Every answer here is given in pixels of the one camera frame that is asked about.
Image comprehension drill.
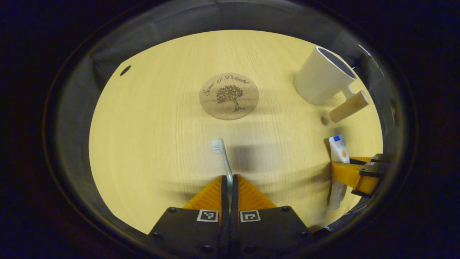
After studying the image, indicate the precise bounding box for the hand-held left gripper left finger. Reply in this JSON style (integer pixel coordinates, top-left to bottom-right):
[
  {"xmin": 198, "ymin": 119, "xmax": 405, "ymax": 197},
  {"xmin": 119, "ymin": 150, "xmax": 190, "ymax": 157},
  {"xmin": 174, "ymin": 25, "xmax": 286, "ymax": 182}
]
[{"xmin": 146, "ymin": 175, "xmax": 230, "ymax": 259}]

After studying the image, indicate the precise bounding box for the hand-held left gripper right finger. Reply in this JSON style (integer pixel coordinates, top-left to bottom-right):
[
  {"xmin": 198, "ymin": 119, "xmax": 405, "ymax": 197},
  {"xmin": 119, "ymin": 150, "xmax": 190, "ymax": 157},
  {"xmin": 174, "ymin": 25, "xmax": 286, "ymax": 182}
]
[{"xmin": 230, "ymin": 174, "xmax": 315, "ymax": 259}]

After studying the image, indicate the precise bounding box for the white toothpaste tube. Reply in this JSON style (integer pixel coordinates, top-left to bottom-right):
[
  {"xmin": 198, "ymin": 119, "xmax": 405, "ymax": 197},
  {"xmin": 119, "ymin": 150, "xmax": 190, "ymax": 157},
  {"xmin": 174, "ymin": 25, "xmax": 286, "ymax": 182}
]
[{"xmin": 327, "ymin": 135, "xmax": 351, "ymax": 211}]

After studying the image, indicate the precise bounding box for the white cup with wooden handle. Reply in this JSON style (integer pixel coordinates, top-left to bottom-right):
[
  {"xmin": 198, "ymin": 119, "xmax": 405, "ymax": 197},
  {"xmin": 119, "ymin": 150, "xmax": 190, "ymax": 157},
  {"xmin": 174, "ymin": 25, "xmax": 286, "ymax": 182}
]
[{"xmin": 293, "ymin": 46, "xmax": 371, "ymax": 123}]

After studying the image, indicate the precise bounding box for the round cork coaster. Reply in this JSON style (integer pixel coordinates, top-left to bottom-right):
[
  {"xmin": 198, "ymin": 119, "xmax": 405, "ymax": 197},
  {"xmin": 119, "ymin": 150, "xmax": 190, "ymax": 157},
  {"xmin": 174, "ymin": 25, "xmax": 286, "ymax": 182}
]
[{"xmin": 199, "ymin": 73, "xmax": 259, "ymax": 121}]

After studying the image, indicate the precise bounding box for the light blue toothbrush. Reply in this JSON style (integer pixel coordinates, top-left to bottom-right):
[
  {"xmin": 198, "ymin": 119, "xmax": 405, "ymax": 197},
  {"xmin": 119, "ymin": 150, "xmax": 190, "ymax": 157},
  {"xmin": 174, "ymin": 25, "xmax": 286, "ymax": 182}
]
[{"xmin": 211, "ymin": 138, "xmax": 234, "ymax": 196}]

